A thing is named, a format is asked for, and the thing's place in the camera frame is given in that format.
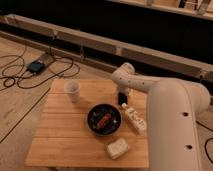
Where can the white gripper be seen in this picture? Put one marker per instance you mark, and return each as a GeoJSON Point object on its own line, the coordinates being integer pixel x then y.
{"type": "Point", "coordinates": [123, 89]}

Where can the black eraser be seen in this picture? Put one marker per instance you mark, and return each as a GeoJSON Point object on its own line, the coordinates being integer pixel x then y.
{"type": "Point", "coordinates": [122, 98]}

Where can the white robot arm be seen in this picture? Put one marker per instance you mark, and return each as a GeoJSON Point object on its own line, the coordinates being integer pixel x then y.
{"type": "Point", "coordinates": [171, 109]}

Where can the brown snack bar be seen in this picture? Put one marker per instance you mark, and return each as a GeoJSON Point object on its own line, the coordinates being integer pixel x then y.
{"type": "Point", "coordinates": [103, 121]}

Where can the black bowl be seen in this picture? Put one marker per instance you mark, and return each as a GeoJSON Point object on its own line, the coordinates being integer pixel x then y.
{"type": "Point", "coordinates": [97, 112]}

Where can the white bottle lying down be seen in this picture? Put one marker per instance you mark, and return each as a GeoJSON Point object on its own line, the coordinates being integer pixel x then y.
{"type": "Point", "coordinates": [132, 115]}

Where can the translucent plastic cup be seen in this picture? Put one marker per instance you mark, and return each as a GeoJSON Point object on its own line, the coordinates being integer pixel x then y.
{"type": "Point", "coordinates": [72, 88]}

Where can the wooden table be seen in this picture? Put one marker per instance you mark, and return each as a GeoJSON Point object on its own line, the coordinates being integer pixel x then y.
{"type": "Point", "coordinates": [63, 138]}

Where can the blue power adapter box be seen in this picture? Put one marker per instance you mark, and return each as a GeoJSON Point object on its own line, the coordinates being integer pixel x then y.
{"type": "Point", "coordinates": [35, 67]}

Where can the wooden shelf frame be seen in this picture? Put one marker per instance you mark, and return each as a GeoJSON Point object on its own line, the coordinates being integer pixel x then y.
{"type": "Point", "coordinates": [163, 38]}

